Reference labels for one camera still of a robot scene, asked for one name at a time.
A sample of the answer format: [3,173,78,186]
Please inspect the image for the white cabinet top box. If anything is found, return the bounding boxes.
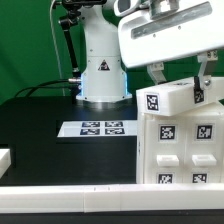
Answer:
[136,77,224,116]

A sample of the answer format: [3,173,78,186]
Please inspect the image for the white cabinet body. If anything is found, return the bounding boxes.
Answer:
[136,102,224,184]

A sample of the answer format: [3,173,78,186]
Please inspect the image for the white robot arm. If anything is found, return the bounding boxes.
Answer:
[79,0,224,103]

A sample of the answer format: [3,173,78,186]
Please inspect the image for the white marker base plate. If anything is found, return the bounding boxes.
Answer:
[58,120,137,138]

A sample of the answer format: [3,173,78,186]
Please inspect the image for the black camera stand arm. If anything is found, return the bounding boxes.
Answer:
[54,0,108,104]

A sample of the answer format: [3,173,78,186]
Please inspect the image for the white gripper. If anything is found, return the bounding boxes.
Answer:
[118,0,224,104]

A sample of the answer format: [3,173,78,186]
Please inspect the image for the white cabinet door panel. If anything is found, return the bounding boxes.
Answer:
[143,117,185,184]
[183,113,224,184]

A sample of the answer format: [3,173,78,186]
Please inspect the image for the black cables on table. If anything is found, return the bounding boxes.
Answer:
[13,78,83,98]

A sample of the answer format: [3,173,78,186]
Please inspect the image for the white camera cable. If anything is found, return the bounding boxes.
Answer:
[49,0,66,97]

